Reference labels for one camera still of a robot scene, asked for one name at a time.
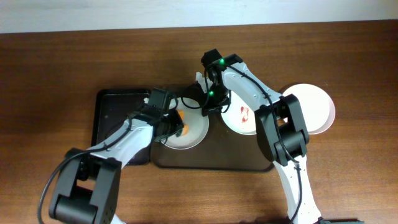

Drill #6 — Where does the orange green sponge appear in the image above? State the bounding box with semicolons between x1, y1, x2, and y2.
176;110;189;137

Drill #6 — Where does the grey plate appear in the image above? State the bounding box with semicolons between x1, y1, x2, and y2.
161;98;210;150

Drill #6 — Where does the cream plate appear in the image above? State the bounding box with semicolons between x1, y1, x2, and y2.
221;91;256;136

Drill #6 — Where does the pink plate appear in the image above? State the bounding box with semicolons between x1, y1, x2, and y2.
282;83;336;135

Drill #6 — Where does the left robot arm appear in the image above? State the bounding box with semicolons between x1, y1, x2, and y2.
49;106;183;224

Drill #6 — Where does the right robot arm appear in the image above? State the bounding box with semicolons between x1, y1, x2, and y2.
201;49;322;223

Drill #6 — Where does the large brown tray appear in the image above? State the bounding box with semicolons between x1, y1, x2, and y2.
150;114;274;172

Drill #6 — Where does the small black tray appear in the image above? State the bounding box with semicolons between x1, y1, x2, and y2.
91;89;153;166

